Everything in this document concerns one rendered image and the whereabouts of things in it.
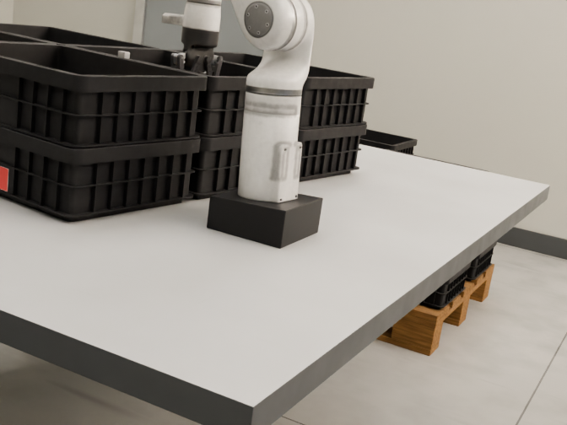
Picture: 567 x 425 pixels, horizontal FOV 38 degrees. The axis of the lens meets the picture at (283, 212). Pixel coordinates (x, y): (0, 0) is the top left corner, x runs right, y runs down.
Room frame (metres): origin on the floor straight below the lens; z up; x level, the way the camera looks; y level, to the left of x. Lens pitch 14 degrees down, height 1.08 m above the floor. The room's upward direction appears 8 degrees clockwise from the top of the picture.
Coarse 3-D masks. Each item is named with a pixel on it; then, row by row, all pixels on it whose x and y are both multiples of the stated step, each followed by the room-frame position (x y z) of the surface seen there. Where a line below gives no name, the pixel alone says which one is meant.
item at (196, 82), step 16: (64, 48) 1.64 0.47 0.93; (0, 64) 1.30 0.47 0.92; (16, 64) 1.28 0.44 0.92; (32, 64) 1.26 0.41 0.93; (144, 64) 1.52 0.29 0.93; (32, 80) 1.25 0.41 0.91; (48, 80) 1.23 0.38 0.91; (64, 80) 1.21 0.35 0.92; (80, 80) 1.21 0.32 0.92; (96, 80) 1.23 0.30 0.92; (112, 80) 1.25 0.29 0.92; (128, 80) 1.28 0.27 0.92; (144, 80) 1.31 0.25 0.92; (160, 80) 1.34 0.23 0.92; (176, 80) 1.37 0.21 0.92; (192, 80) 1.40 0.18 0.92
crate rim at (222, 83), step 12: (84, 48) 1.70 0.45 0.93; (96, 48) 1.73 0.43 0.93; (108, 48) 1.75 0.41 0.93; (120, 48) 1.78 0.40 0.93; (132, 48) 1.82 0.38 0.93; (144, 48) 1.86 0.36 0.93; (192, 72) 1.49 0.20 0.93; (216, 84) 1.46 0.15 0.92; (228, 84) 1.49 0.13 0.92; (240, 84) 1.52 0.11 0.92
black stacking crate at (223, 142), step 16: (208, 144) 1.46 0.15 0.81; (224, 144) 1.50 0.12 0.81; (240, 144) 1.54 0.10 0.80; (192, 160) 1.48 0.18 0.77; (208, 160) 1.48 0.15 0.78; (224, 160) 1.52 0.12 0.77; (192, 176) 1.47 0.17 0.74; (208, 176) 1.48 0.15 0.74; (224, 176) 1.52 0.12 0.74; (192, 192) 1.46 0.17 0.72; (208, 192) 1.48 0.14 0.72
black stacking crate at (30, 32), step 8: (16, 32) 2.04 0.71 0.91; (24, 32) 2.06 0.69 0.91; (32, 32) 2.08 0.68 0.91; (40, 32) 2.10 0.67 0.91; (48, 32) 2.12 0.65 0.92; (56, 32) 2.10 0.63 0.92; (64, 32) 2.09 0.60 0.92; (56, 40) 2.10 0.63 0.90; (64, 40) 2.08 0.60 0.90; (72, 40) 2.07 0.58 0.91; (80, 40) 2.05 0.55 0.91; (88, 40) 2.04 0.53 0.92; (96, 40) 2.02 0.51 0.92; (104, 40) 2.01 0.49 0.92
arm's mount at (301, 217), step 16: (224, 192) 1.33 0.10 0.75; (208, 208) 1.30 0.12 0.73; (224, 208) 1.29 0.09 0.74; (240, 208) 1.27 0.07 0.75; (256, 208) 1.26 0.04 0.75; (272, 208) 1.25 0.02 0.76; (288, 208) 1.26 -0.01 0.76; (304, 208) 1.30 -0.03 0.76; (320, 208) 1.36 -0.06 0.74; (208, 224) 1.30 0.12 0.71; (224, 224) 1.28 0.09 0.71; (240, 224) 1.27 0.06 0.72; (256, 224) 1.26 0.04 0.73; (272, 224) 1.25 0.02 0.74; (288, 224) 1.25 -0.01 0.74; (304, 224) 1.31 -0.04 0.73; (256, 240) 1.26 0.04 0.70; (272, 240) 1.25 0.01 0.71; (288, 240) 1.26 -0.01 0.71
